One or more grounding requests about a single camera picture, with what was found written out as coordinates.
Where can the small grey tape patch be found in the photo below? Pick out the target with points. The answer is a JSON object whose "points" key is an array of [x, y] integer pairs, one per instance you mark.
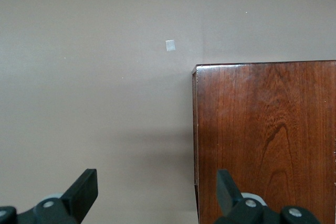
{"points": [[170, 45]]}

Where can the dark brown wooden cabinet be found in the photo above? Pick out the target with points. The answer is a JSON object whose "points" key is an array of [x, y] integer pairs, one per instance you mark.
{"points": [[262, 129]]}

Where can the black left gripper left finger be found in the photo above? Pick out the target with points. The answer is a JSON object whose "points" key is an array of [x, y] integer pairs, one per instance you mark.
{"points": [[78, 197]]}

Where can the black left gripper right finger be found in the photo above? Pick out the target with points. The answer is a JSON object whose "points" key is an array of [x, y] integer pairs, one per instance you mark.
{"points": [[228, 200]]}

